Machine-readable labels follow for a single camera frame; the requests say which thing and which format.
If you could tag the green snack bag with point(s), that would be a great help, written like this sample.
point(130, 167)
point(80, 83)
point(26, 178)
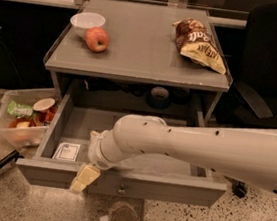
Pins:
point(19, 110)

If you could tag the black office chair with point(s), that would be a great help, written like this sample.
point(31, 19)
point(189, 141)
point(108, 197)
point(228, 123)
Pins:
point(271, 65)

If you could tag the grey cabinet table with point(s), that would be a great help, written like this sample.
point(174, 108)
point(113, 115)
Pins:
point(141, 49)

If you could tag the clear plastic storage bin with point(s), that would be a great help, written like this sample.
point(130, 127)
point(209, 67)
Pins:
point(22, 132)

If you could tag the small white bowl in bin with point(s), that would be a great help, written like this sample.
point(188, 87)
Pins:
point(43, 104)

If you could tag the red apple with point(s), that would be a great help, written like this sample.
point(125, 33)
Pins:
point(97, 39)

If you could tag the grey top drawer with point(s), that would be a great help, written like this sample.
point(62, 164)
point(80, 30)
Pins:
point(153, 177)

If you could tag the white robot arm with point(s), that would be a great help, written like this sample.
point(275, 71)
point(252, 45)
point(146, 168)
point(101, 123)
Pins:
point(136, 135)

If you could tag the round floor drain cover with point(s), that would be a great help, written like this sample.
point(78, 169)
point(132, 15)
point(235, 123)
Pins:
point(122, 211)

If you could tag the dark tape roll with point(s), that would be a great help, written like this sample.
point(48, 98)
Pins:
point(158, 98)

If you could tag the small white floor scrap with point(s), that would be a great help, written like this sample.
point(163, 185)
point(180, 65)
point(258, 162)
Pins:
point(104, 218)

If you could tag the white card in drawer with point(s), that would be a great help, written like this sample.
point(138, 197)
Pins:
point(66, 151)

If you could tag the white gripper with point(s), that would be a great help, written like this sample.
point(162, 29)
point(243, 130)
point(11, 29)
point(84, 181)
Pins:
point(95, 154)

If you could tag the brown yellow chip bag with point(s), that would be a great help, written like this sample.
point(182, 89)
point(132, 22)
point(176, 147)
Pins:
point(196, 42)

